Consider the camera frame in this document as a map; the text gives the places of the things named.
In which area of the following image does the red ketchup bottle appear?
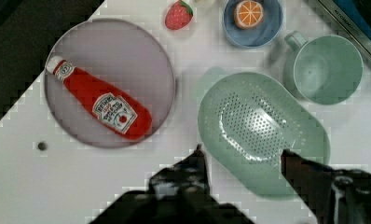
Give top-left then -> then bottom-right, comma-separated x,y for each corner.
46,56 -> 153,140

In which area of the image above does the toy orange half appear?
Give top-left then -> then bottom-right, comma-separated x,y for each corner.
234,0 -> 264,30

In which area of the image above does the green plastic cup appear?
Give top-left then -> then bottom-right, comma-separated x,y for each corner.
283,31 -> 364,105

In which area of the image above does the blue bowl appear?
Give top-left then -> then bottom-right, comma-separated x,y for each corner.
222,0 -> 283,49

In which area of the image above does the red toy strawberry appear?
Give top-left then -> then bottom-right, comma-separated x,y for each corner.
164,0 -> 193,31

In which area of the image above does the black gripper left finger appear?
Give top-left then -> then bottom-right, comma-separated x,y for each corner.
148,144 -> 211,200

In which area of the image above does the green plastic strainer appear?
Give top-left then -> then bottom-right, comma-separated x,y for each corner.
193,67 -> 330,198

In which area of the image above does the grey round plate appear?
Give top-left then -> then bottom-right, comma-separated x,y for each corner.
44,19 -> 176,148

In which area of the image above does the black toaster oven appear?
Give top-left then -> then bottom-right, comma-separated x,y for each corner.
310,0 -> 371,62

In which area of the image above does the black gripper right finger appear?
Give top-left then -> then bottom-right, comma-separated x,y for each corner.
281,149 -> 371,224

